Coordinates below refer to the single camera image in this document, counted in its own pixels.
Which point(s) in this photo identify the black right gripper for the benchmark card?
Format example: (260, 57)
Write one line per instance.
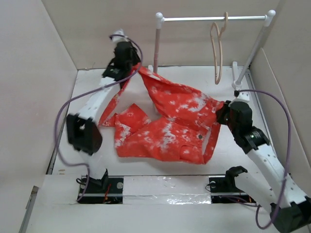
(221, 112)

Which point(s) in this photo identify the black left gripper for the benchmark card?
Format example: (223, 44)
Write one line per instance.
(135, 60)

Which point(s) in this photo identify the orange white tie-dye trousers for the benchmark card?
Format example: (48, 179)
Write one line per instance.
(187, 130)

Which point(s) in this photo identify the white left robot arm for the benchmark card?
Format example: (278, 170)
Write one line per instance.
(83, 127)

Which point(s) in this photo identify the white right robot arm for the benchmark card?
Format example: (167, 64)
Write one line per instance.
(289, 206)

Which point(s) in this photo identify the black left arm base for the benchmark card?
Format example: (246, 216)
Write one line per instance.
(107, 190)

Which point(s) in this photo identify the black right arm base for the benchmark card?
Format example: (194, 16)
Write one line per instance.
(223, 189)

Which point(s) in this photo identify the beige plastic hanger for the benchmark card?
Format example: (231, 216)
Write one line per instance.
(216, 41)

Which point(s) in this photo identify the white clothes rack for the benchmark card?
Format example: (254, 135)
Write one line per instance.
(237, 77)

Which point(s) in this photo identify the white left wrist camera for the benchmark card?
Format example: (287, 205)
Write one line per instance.
(118, 36)

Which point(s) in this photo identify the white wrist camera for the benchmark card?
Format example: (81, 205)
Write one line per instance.
(118, 36)
(241, 96)

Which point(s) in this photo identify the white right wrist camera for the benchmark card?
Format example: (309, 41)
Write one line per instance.
(241, 96)

